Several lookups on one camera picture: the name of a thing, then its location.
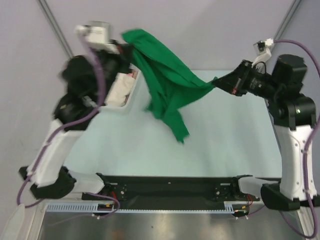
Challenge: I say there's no cream t shirt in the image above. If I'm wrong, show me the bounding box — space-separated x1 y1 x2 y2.
105 71 137 107

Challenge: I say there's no right vertical aluminium post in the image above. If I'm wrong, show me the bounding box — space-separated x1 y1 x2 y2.
273 0 302 40

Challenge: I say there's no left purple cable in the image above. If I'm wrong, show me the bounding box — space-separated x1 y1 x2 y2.
16 34 118 226

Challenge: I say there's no left vertical aluminium post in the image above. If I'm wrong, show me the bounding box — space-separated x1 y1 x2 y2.
36 0 74 58

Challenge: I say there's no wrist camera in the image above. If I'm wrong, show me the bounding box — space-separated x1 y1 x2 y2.
74 21 111 50
252 38 274 67

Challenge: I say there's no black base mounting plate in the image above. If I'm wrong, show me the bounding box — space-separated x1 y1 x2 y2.
81 175 260 202

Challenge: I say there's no vertical aluminium post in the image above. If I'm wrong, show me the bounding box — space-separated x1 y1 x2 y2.
36 0 74 58
273 0 302 40

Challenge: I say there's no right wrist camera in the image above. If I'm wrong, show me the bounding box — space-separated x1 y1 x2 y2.
252 38 274 67

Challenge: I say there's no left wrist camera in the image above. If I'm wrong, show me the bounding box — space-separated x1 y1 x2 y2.
74 21 111 50

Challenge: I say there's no green t shirt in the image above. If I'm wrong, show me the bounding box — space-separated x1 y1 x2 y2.
121 28 214 143

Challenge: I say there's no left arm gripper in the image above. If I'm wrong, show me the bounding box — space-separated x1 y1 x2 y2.
93 39 135 104

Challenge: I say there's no slotted grey cable duct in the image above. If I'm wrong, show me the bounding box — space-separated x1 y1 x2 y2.
46 201 248 214

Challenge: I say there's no purple cable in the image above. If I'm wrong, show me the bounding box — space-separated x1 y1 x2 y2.
273 39 320 238
16 34 118 226

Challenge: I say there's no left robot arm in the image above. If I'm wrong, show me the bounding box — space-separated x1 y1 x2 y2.
19 40 134 200

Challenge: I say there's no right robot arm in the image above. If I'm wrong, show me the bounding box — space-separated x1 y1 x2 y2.
212 54 320 211

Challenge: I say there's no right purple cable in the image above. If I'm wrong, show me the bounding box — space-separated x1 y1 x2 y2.
273 39 320 238

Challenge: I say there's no white plastic basket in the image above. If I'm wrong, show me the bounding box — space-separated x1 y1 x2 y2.
100 69 142 113

